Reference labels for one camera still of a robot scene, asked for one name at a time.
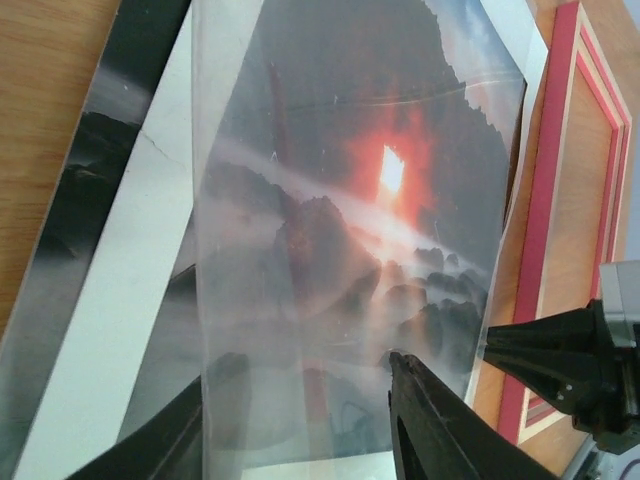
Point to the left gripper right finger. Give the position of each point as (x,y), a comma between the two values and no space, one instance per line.
(435,435)

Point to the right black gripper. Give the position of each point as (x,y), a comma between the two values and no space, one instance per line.
(563,359)

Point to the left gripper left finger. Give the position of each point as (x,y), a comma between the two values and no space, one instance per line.
(168,446)

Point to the pink wooden picture frame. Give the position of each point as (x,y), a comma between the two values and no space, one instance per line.
(570,208)

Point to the sunset landscape photo white border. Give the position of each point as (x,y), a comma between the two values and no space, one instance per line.
(134,342)

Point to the dark backing sheet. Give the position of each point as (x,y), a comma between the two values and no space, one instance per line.
(124,83)

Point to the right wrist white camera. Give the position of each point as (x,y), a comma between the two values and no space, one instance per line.
(619,282)

